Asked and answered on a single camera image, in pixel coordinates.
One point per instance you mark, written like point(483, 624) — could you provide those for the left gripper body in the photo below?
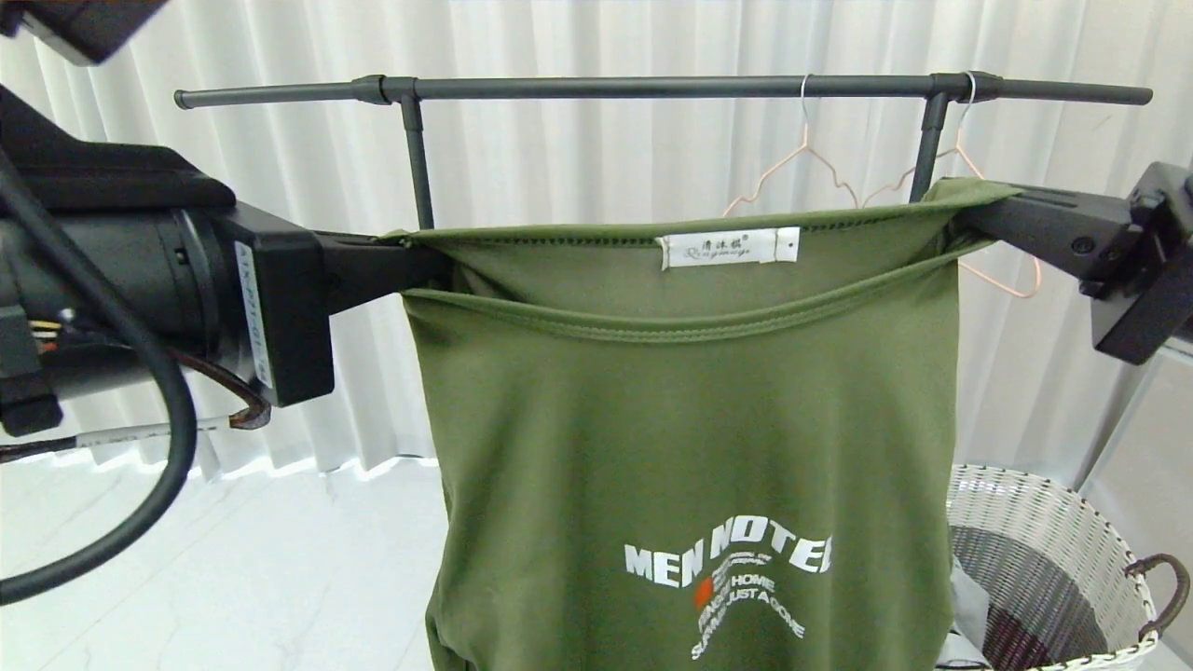
point(280, 308)

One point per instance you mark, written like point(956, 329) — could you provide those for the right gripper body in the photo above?
point(1151, 308)

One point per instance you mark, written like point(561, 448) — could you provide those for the pink clothes hanger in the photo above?
point(1007, 287)
point(802, 116)

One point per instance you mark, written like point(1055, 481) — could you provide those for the green printed shirt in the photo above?
point(699, 419)

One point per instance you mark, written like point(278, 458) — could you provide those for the white laundry basket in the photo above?
point(1025, 522)

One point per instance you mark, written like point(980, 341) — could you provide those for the black clothes rack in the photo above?
point(606, 89)

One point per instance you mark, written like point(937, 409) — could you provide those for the pale grey garment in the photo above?
point(969, 606)

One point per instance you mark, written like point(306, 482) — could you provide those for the white curtain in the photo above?
point(606, 168)

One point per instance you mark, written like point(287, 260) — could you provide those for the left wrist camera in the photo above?
point(112, 182)

